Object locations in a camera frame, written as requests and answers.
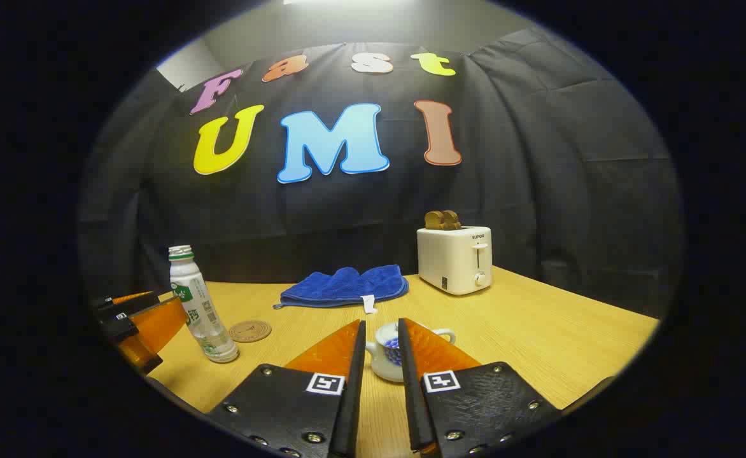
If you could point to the white plastic water bottle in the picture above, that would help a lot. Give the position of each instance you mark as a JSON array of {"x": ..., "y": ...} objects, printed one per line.
[{"x": 196, "y": 305}]

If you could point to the white toaster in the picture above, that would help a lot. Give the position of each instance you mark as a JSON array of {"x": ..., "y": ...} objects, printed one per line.
[{"x": 452, "y": 261}]

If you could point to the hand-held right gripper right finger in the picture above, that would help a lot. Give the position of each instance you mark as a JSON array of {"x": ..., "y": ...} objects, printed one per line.
[{"x": 410, "y": 407}]

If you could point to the black backdrop cloth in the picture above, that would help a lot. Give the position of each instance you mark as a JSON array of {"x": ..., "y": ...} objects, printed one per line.
[{"x": 538, "y": 159}]

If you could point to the round wooden coaster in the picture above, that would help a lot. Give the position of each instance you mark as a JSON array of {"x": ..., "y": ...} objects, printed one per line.
[{"x": 250, "y": 331}]

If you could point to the blue towel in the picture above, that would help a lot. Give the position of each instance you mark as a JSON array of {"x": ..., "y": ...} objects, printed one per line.
[{"x": 347, "y": 286}]

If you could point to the white blue teacup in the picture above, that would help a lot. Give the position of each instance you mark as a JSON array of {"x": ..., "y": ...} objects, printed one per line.
[{"x": 382, "y": 362}]

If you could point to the brown bread slice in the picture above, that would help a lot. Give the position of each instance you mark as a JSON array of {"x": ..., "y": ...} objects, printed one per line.
[
  {"x": 435, "y": 220},
  {"x": 453, "y": 219}
]

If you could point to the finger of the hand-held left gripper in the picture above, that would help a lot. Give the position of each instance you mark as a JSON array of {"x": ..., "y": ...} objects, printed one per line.
[
  {"x": 131, "y": 301},
  {"x": 118, "y": 326}
]

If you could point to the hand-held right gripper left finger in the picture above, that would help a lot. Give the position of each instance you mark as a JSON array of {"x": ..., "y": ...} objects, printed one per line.
[{"x": 352, "y": 407}]

